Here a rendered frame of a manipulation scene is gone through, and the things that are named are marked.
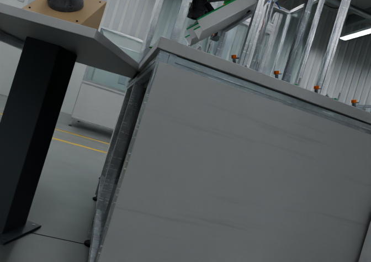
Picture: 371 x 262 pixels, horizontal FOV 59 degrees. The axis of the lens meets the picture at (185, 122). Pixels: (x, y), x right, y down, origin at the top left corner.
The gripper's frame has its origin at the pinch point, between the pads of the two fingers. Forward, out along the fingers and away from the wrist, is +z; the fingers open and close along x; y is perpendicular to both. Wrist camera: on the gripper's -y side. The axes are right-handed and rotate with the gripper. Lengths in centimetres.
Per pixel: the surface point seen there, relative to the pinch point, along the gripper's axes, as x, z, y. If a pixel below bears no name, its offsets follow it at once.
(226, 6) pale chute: 48.9, -0.2, 2.8
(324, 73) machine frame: -59, -24, -112
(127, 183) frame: 75, 60, 20
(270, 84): 75, 25, -8
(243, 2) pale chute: 49.8, -3.3, -2.1
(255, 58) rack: 21.1, 5.3, -23.6
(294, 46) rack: 54, 5, -23
